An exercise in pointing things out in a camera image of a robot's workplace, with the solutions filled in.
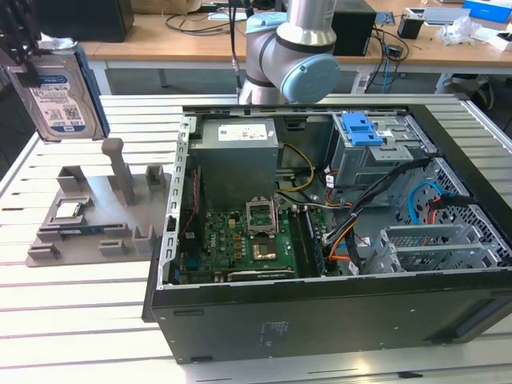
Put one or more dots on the silver CPU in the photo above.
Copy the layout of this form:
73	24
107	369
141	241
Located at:
69	210

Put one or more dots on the silver flat box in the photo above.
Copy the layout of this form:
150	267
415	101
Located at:
444	16

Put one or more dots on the crumpled white paper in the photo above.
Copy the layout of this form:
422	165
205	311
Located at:
60	42

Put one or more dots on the hard disk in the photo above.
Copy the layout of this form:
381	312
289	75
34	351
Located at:
60	100

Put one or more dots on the RAM stick on rack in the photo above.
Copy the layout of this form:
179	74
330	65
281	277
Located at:
82	230

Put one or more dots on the grey power supply unit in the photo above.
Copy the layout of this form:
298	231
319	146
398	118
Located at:
236	164

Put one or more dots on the CPU socket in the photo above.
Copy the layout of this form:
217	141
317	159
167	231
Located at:
263	249

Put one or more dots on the RAM slot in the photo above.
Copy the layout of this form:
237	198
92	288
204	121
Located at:
298	240

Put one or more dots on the blue cardboard box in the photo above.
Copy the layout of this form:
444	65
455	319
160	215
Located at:
490	9

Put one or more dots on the metal disk bay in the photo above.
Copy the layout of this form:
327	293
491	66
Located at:
424	244

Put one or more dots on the green motherboard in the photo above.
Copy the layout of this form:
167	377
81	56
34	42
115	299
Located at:
224	244

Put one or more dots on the clear plastic bag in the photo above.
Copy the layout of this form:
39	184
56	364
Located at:
460	30

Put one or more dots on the black open box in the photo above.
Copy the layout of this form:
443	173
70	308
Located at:
410	27

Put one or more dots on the installed RAM stick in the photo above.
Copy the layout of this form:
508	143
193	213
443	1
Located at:
315	244

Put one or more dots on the metal optical drive cage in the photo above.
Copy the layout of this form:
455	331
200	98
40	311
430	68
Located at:
360	164

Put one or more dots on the blue plastic drive latch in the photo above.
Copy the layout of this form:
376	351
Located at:
362	130

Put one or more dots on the black computer tower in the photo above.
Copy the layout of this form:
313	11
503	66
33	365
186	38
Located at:
88	20

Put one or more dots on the black office chair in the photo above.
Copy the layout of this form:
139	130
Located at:
482	94

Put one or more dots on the black speaker box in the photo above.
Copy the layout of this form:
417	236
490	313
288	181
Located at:
354	32

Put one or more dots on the small white box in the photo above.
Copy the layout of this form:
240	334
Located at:
503	40

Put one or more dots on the white power strip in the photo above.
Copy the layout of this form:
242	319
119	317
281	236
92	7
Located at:
361	84

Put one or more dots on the grey parts rack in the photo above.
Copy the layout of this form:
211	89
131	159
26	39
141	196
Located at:
104	208

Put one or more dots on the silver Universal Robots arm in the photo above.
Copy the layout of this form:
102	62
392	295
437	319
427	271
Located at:
280	52

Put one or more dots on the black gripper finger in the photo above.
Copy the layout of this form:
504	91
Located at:
10	60
30	76

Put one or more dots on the black open PC case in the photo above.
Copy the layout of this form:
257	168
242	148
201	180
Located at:
320	320

